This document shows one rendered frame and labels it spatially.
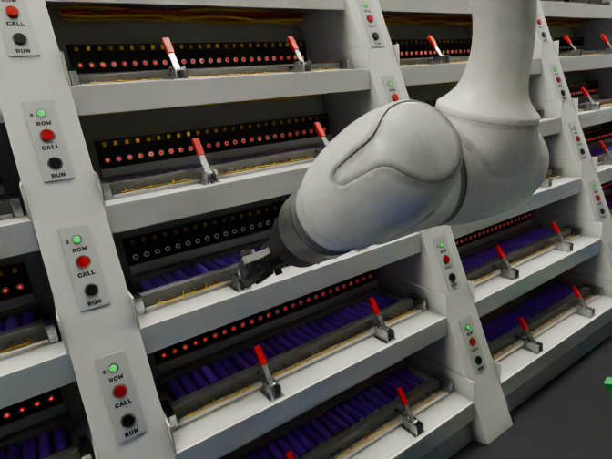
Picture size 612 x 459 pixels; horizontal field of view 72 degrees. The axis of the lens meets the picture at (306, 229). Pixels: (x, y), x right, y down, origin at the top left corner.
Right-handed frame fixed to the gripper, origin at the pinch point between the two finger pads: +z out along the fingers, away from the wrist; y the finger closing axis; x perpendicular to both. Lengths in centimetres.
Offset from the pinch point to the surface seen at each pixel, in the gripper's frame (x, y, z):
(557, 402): -50, 65, 12
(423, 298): -15.5, 41.6, 13.7
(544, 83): 29, 113, 3
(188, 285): 3.1, -7.9, 11.9
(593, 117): 16, 133, 5
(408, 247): -3.8, 38.6, 8.0
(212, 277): 3.2, -3.3, 12.0
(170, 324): -2.8, -13.4, 7.4
